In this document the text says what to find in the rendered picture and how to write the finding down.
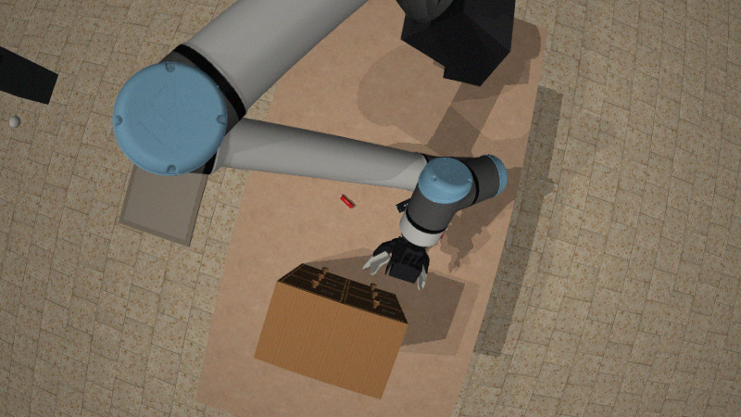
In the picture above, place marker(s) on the red aa battery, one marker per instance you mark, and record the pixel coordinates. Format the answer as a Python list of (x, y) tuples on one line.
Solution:
[(345, 200)]

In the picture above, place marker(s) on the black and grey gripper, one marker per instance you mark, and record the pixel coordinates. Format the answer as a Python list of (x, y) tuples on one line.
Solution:
[(401, 269)]

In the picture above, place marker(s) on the dark brown wooden drawer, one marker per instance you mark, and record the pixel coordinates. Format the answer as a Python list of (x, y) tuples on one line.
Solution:
[(329, 276), (370, 296), (313, 287), (324, 282), (374, 307), (371, 287)]

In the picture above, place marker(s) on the brown wooden chest of drawers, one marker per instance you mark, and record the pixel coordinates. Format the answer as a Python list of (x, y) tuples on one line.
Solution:
[(328, 340)]

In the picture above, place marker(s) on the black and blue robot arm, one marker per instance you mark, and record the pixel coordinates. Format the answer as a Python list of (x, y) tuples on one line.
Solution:
[(171, 118)]

